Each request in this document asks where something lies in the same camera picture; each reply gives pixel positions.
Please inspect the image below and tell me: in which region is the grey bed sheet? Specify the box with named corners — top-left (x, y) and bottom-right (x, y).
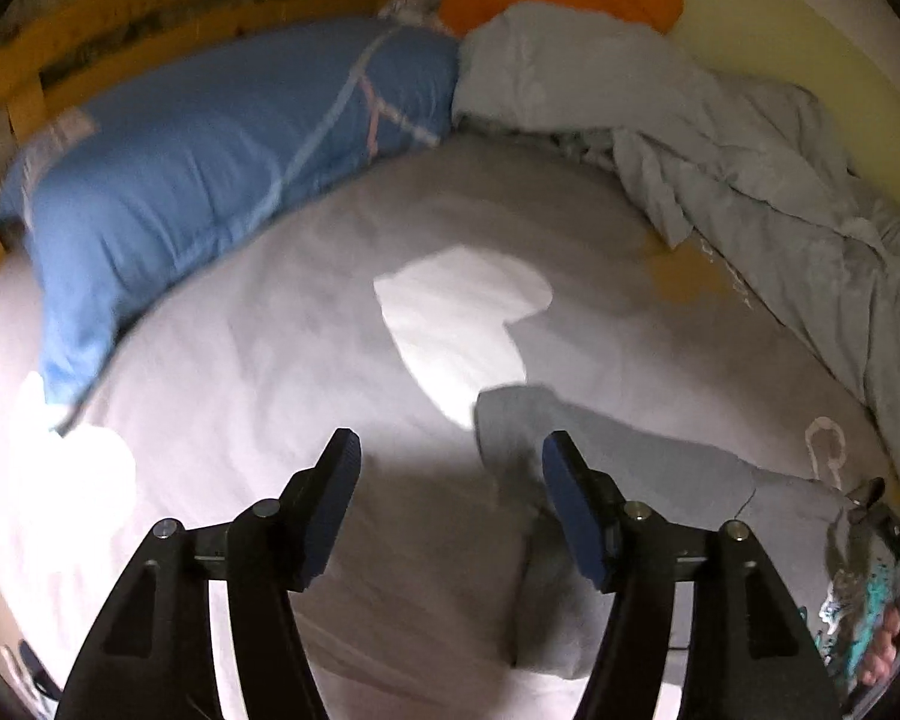
top-left (0, 131), bottom-right (900, 720)

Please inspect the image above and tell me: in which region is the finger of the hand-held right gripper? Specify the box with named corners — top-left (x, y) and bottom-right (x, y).
top-left (846, 476), bottom-right (900, 616)

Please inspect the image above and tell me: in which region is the blue pillow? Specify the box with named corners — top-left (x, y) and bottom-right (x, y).
top-left (0, 19), bottom-right (462, 432)

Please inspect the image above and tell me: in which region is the person's right hand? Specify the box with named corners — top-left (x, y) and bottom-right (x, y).
top-left (859, 600), bottom-right (900, 691)

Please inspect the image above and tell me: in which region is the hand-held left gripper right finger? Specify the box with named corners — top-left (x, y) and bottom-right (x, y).
top-left (541, 431), bottom-right (845, 720)

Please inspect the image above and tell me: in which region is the grey monster print t-shirt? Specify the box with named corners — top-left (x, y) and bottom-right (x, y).
top-left (474, 382), bottom-right (900, 691)

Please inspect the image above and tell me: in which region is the pale yellow foam pad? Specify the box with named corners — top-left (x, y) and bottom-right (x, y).
top-left (667, 0), bottom-right (900, 218)

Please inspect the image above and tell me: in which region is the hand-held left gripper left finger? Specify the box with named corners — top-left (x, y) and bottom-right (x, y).
top-left (54, 427), bottom-right (362, 720)

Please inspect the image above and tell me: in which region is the orange under sheet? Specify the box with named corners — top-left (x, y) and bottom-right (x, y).
top-left (649, 236), bottom-right (758, 308)

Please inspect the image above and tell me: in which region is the grey-blue duvet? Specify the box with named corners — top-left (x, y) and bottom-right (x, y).
top-left (450, 1), bottom-right (900, 481)

